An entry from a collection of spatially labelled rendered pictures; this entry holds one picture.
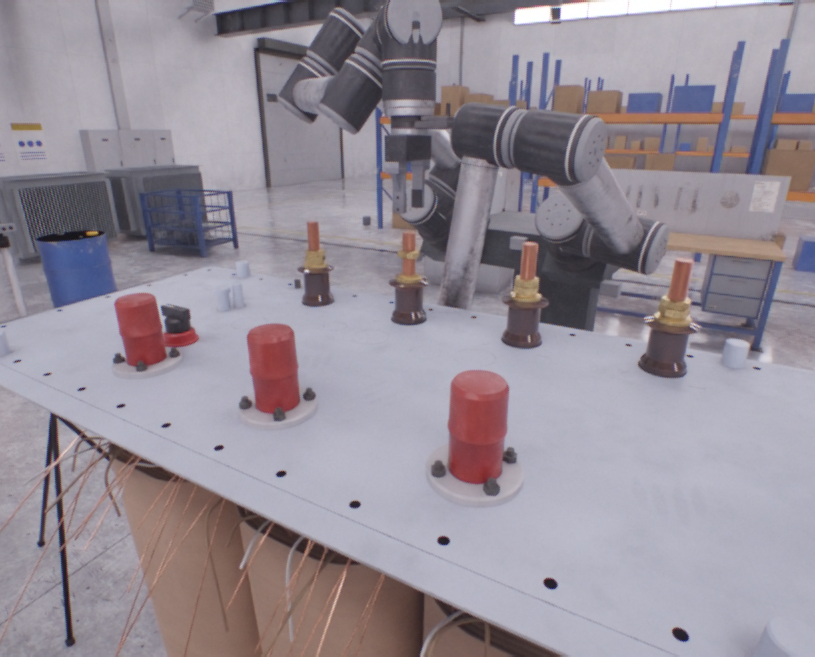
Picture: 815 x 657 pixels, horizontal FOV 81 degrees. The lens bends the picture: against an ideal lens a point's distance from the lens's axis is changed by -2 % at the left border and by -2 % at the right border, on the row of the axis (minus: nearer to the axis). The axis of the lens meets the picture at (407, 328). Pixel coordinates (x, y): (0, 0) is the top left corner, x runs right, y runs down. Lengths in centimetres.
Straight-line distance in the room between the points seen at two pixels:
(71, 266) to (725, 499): 540
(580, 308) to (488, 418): 259
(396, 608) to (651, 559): 58
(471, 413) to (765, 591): 33
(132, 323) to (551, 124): 96
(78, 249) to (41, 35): 1039
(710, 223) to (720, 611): 529
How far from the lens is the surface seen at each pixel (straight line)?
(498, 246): 270
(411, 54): 103
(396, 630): 110
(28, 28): 1540
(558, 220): 203
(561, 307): 317
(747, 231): 577
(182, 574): 140
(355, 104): 117
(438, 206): 237
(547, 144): 122
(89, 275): 561
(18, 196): 903
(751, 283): 519
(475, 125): 132
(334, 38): 189
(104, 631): 247
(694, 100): 861
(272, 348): 72
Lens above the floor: 176
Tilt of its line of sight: 22 degrees down
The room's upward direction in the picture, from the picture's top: straight up
